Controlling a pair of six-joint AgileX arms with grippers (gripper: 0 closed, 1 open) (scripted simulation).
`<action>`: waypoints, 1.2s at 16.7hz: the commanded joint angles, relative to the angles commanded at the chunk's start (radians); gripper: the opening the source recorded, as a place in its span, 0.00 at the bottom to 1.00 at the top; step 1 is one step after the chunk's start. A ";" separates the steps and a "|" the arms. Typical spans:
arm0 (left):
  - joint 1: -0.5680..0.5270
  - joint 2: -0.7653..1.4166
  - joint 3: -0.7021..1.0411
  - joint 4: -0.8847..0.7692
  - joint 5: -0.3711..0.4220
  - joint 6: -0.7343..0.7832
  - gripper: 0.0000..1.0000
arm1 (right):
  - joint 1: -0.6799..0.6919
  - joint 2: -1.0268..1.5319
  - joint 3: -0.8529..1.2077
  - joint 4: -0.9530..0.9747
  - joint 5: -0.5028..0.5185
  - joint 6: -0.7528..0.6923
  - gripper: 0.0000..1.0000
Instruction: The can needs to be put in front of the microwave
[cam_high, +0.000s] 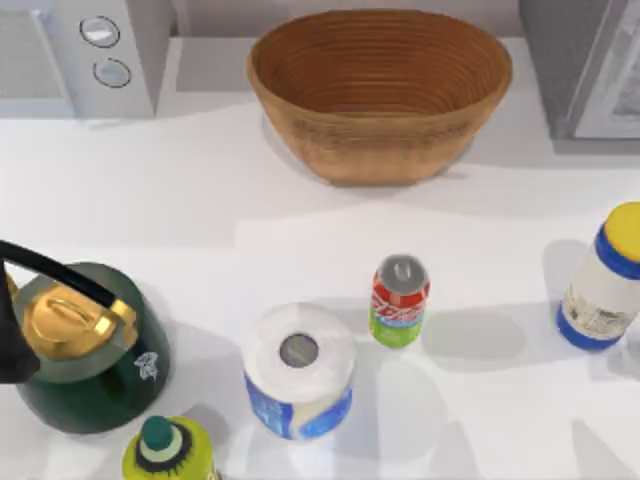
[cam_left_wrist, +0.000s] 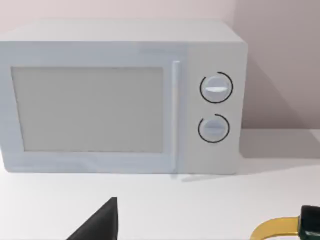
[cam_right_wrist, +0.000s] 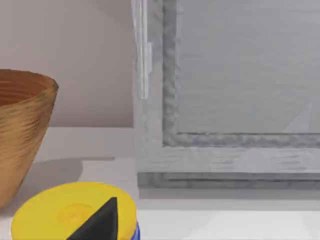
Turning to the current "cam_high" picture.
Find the red and green can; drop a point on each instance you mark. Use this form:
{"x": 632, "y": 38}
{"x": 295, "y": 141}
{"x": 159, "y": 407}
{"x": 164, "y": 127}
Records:
{"x": 399, "y": 305}

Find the white paper towel roll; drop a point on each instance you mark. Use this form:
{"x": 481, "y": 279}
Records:
{"x": 299, "y": 372}

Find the brown woven basket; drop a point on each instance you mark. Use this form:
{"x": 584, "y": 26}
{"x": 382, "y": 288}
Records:
{"x": 380, "y": 100}

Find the dark green kettle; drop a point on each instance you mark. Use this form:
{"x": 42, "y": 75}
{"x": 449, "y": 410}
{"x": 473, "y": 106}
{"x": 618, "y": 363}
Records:
{"x": 95, "y": 360}

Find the yellow-green bottle with green cap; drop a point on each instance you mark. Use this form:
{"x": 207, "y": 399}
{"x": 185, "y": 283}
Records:
{"x": 170, "y": 452}

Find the round microwave knob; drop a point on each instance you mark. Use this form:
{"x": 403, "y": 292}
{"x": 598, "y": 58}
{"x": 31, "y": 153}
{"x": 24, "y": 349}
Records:
{"x": 99, "y": 30}
{"x": 111, "y": 72}

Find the white jar with yellow lid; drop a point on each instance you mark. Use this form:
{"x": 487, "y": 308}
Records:
{"x": 597, "y": 285}

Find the grey cabinet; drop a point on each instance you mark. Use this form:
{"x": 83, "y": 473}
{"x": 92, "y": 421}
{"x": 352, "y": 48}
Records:
{"x": 585, "y": 70}

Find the pale microwave oven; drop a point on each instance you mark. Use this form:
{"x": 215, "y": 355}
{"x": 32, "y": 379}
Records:
{"x": 60, "y": 60}

